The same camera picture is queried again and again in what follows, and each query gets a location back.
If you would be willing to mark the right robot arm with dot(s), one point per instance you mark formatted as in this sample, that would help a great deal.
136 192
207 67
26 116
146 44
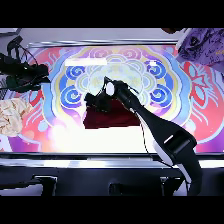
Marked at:
166 135

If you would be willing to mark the dark red garment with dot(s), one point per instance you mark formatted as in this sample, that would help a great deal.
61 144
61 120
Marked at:
113 118

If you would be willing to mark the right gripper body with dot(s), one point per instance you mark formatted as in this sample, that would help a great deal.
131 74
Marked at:
98 101

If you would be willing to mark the purple patterned garment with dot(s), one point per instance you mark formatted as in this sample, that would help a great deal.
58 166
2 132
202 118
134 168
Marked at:
206 48

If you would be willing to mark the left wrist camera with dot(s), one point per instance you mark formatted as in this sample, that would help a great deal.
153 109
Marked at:
15 43

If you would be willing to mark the silver frame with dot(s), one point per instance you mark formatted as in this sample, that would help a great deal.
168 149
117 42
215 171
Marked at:
83 163

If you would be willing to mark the cream garment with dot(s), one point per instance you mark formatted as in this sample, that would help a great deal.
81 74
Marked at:
11 116

